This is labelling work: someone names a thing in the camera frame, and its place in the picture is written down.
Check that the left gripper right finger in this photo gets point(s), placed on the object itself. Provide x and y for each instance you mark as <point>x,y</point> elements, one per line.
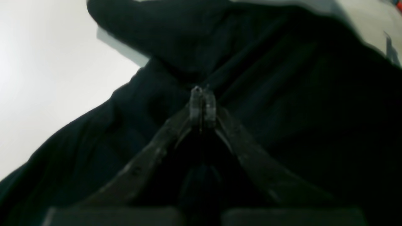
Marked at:
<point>297,202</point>

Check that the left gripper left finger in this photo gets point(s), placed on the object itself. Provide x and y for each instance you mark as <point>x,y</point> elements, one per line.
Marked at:
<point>109,205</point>

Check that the black printed t-shirt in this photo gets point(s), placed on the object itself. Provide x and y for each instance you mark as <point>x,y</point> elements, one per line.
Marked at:
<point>313,96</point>

